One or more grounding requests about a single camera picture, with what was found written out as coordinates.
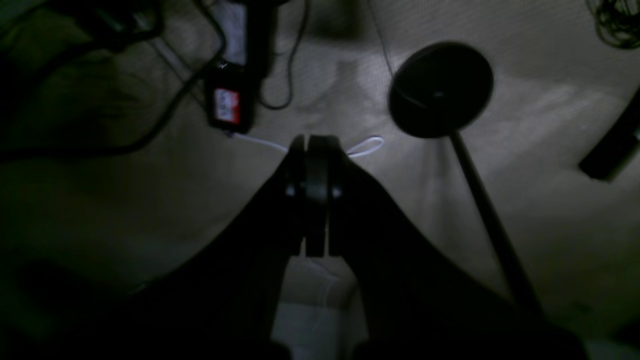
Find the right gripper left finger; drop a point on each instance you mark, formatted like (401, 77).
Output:
(220, 304)

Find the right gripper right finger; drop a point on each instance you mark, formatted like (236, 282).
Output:
(418, 304)

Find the black power adapter red label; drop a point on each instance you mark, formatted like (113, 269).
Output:
(230, 98)

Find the black box at right edge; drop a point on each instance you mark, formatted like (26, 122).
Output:
(611, 154)

